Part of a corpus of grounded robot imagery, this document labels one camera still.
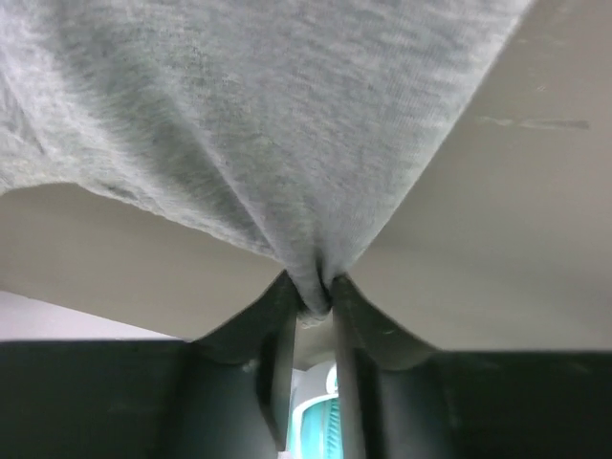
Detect teal cat ear headphones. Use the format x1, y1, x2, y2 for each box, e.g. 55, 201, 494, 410
287, 361, 343, 459

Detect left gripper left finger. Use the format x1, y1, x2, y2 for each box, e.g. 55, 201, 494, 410
1, 274, 299, 459

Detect grey t shirt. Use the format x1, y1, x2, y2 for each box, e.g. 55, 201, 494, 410
1, 1, 530, 318

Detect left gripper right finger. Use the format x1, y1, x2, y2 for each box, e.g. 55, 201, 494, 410
329, 276, 611, 458

